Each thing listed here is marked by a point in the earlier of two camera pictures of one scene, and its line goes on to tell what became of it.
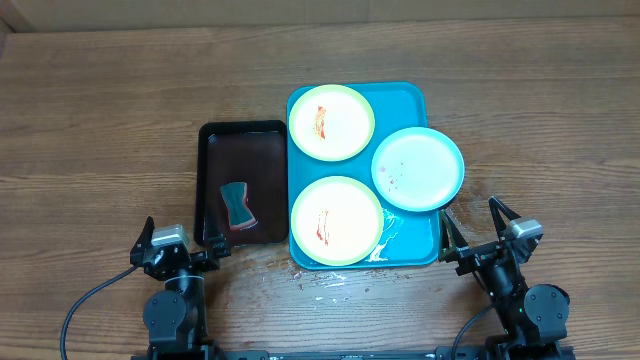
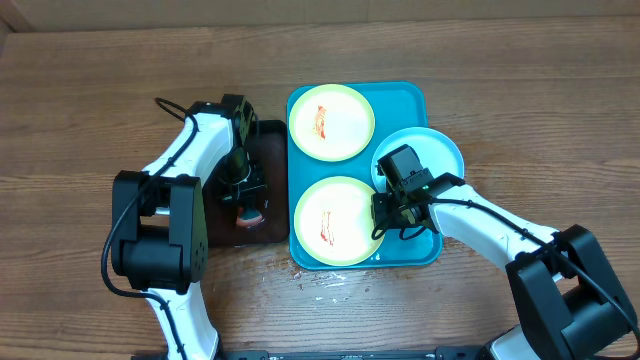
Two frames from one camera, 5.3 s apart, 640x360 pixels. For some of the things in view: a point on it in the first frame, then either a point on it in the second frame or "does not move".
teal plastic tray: [410, 238] does not move
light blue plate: [417, 169] does not move
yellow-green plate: [331, 122] does not move
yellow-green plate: [337, 220] does not move
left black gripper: [209, 261] -> [250, 192]
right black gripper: [450, 240] -> [382, 204]
